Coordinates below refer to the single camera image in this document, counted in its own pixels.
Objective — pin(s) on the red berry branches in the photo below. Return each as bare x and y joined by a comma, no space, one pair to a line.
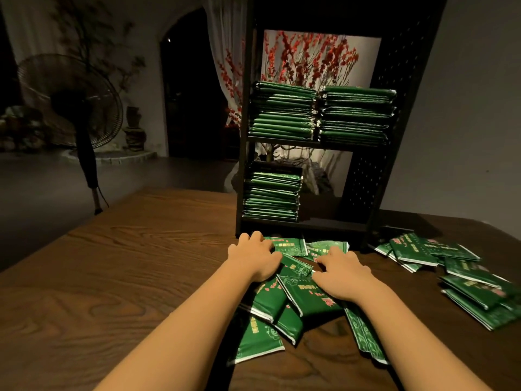
313,57

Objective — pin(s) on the bare branched tree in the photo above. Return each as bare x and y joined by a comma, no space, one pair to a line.
94,32

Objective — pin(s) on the pile of green packets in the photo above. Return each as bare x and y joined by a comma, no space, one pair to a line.
468,289

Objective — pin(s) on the black standing fan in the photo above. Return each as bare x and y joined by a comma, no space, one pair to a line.
69,93

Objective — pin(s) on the person's right forearm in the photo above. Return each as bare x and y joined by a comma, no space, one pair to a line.
423,342

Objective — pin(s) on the black metal shelf rack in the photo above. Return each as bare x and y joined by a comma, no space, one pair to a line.
407,85

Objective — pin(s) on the white curtain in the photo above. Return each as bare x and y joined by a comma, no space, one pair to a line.
224,28
37,24

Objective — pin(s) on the person's left forearm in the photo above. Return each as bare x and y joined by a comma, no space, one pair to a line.
175,334

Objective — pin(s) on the dark vase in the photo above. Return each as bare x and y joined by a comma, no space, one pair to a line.
134,130

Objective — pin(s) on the person's right hand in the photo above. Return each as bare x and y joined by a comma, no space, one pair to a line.
343,274

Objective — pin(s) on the person's left hand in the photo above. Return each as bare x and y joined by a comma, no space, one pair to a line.
254,256

